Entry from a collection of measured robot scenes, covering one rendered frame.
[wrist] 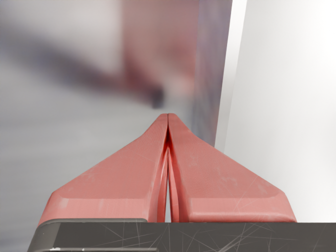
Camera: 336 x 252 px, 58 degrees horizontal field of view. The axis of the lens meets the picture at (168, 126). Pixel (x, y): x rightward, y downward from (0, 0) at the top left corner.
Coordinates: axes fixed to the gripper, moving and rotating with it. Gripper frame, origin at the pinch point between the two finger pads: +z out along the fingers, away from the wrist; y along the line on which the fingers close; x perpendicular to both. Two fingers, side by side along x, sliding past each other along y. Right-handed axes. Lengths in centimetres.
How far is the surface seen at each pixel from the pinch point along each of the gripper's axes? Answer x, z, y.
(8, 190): 3.8, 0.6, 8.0
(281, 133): 2.3, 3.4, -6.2
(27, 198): 4.6, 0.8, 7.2
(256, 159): 4.0, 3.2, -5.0
